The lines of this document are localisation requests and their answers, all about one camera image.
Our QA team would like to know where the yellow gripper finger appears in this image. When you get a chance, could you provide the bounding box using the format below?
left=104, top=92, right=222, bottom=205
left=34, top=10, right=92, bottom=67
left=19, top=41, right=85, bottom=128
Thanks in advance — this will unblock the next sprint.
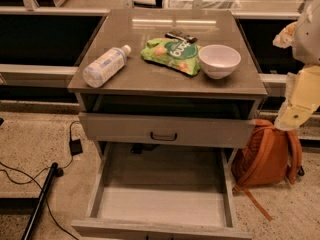
left=273, top=22, right=297, bottom=49
left=274, top=101, right=313, bottom=131

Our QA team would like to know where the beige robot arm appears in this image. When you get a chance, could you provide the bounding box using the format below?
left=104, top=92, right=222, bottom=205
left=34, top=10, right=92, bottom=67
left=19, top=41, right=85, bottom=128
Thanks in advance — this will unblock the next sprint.
left=273, top=0, right=320, bottom=131

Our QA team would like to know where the grey drawer cabinet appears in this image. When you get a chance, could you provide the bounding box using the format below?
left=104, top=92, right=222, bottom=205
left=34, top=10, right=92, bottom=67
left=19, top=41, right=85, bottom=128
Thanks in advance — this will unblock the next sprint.
left=68, top=9, right=267, bottom=150

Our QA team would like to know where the open lower grey drawer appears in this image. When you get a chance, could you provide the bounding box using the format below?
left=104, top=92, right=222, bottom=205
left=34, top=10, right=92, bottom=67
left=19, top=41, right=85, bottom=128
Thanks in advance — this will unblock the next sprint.
left=72, top=143, right=251, bottom=240

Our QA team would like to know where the orange backpack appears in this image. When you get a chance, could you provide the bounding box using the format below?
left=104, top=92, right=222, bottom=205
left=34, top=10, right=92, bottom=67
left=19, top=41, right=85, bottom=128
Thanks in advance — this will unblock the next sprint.
left=231, top=119, right=304, bottom=221

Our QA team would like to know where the white bowl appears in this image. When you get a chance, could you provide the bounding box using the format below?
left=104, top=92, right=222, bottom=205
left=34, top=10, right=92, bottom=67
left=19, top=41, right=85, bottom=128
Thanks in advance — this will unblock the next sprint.
left=198, top=45, right=241, bottom=79

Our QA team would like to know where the green chip bag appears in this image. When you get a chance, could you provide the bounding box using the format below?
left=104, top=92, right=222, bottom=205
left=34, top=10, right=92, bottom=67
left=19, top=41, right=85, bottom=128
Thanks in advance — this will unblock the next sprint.
left=141, top=38, right=201, bottom=76

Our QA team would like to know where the black snack bar wrapper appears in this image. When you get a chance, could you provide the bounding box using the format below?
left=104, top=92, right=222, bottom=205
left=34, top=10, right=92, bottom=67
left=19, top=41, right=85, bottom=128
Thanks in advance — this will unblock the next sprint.
left=165, top=30, right=197, bottom=43

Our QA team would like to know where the black power adapter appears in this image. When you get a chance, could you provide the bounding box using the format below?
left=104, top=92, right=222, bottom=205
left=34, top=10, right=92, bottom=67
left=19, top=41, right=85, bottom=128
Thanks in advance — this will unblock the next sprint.
left=69, top=139, right=83, bottom=156

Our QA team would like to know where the black pole on floor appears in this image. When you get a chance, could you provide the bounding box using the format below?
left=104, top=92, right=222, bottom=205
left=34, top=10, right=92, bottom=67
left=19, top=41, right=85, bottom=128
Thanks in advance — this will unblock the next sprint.
left=21, top=162, right=58, bottom=240

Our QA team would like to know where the black cable on floor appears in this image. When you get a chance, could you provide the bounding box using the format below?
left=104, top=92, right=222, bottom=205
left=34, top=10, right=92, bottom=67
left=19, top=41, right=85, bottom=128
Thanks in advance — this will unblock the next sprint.
left=0, top=120, right=82, bottom=240

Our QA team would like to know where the metal railing frame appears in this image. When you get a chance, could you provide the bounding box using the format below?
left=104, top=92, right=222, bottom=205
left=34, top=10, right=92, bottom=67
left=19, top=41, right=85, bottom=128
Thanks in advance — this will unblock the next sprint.
left=0, top=0, right=320, bottom=20

